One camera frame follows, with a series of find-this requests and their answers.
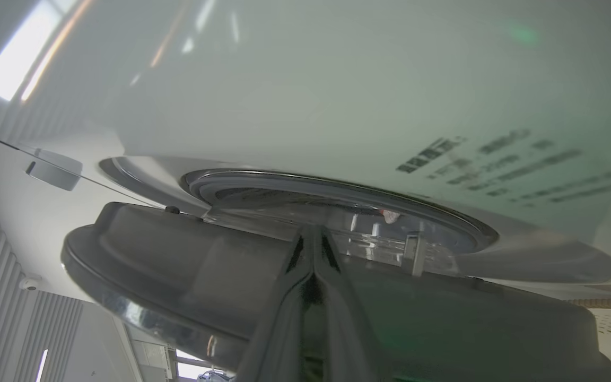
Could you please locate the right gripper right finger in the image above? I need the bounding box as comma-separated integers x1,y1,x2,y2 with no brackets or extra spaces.
313,227,392,382

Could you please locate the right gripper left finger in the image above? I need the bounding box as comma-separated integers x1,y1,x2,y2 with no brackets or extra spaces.
235,225,315,382

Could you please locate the dark grey washing machine door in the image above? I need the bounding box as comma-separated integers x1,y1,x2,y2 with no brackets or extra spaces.
62,202,611,382

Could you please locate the grey rubber door gasket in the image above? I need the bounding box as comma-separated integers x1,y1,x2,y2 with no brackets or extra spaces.
181,169,500,255

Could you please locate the white front-load washing machine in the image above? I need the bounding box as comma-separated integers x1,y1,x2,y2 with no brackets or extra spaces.
88,0,611,291

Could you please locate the grey wall-mounted box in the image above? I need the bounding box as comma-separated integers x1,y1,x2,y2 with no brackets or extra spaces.
25,149,83,192

